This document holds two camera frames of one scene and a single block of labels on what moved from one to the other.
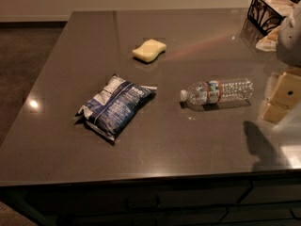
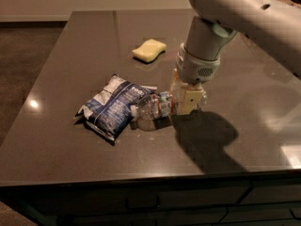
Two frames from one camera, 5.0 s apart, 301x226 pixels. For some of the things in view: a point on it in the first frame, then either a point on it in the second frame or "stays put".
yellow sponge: (150, 50) stays put
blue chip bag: (106, 112) stays put
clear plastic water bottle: (219, 92) to (159, 104)
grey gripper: (290, 43) to (195, 67)
